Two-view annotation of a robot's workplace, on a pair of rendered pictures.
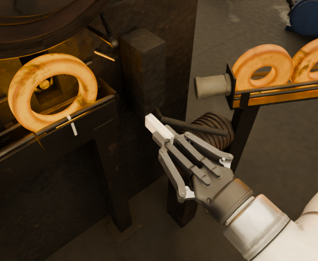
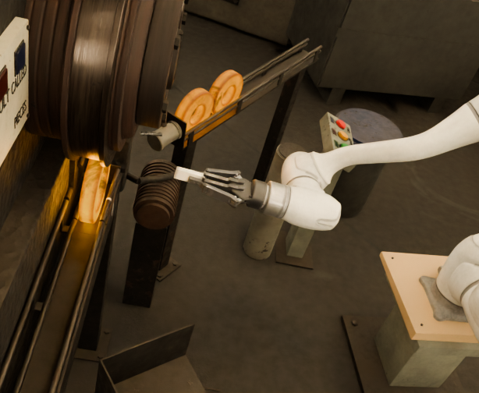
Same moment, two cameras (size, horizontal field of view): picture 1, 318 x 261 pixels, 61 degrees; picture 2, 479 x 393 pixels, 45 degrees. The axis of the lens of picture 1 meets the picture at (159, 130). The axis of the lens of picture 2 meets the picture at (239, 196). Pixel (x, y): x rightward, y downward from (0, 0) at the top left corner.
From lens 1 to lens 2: 1.12 m
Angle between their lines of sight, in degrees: 43
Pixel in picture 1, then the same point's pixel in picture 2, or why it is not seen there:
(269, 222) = (284, 189)
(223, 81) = (175, 128)
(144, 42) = not seen: hidden behind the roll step
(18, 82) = (96, 178)
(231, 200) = (262, 189)
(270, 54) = (201, 97)
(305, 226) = (296, 184)
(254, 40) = not seen: hidden behind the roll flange
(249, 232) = (279, 198)
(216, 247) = (191, 303)
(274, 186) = (196, 223)
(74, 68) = not seen: hidden behind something
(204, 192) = (245, 194)
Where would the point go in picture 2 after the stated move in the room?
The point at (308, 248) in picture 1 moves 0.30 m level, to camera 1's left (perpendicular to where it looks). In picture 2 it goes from (303, 190) to (228, 239)
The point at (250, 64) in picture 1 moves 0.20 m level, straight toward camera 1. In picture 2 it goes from (191, 107) to (219, 150)
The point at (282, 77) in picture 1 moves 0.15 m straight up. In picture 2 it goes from (207, 111) to (218, 69)
